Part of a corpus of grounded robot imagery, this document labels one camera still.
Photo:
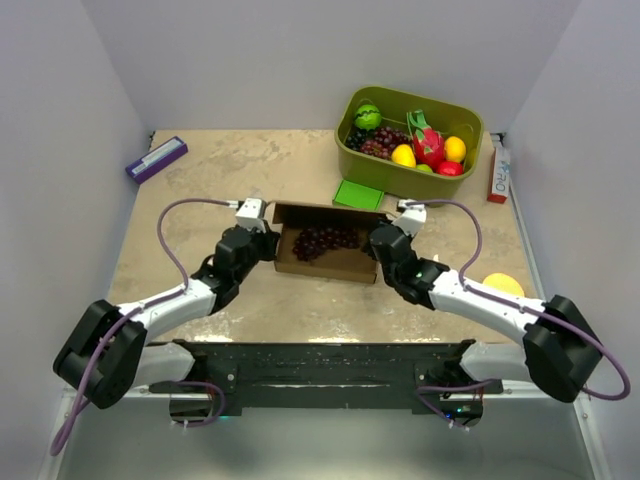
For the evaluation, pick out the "red white toothpaste box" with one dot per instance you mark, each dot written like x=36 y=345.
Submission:
x=499 y=181

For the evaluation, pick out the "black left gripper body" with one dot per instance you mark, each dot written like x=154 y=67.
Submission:
x=261 y=249

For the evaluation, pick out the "small green box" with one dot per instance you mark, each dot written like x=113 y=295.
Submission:
x=354 y=195

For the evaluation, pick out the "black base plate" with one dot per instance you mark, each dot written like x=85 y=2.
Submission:
x=417 y=377

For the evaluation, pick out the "orange round disc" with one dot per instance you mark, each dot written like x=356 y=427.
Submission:
x=504 y=283

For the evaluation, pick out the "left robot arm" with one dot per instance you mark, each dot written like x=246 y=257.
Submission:
x=102 y=355

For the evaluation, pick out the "green plastic basket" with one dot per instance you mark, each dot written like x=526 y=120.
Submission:
x=448 y=119

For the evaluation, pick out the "purple rectangular box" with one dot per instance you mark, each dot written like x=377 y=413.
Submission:
x=156 y=160

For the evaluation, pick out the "red grape bunch in basket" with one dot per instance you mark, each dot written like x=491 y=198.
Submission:
x=383 y=141

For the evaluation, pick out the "green watermelon toy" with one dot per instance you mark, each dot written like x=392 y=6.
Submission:
x=367 y=116

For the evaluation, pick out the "red grape bunch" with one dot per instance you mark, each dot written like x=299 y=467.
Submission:
x=313 y=242
x=383 y=141

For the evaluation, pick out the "dark grape bunch in basket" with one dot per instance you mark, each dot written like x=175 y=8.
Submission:
x=356 y=139

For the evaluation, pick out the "green lime toy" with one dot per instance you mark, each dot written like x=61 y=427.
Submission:
x=424 y=168

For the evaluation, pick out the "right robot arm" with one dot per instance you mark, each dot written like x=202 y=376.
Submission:
x=556 y=345

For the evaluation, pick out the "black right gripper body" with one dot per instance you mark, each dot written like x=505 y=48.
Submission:
x=389 y=275

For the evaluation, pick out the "pink dragon fruit toy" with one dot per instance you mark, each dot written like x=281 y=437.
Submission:
x=428 y=143

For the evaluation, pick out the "red apple toy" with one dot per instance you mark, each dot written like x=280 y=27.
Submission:
x=450 y=169

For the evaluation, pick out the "yellow lemon toy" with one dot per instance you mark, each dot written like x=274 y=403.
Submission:
x=403 y=155

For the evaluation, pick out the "brown cardboard box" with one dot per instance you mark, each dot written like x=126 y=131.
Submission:
x=351 y=265

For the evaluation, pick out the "yellow orange fruit toy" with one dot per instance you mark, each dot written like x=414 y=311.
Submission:
x=455 y=149

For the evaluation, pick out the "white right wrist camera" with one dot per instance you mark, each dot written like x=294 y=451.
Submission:
x=413 y=215

